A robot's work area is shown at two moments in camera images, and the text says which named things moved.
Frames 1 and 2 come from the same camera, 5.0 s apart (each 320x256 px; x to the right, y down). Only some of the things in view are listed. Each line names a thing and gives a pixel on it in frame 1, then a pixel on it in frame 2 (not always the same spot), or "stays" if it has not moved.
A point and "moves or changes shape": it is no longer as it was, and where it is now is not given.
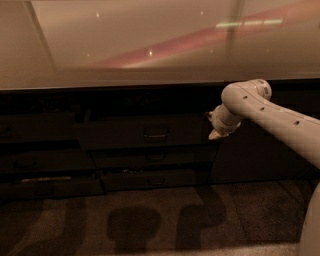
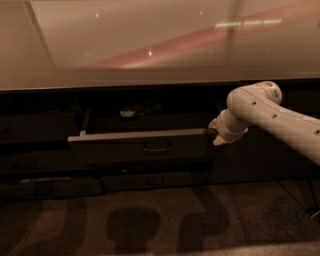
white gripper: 220,125 to 226,131
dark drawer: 38,127 stays
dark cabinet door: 255,154 stays
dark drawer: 143,132 moves or changes shape
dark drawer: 61,187 stays
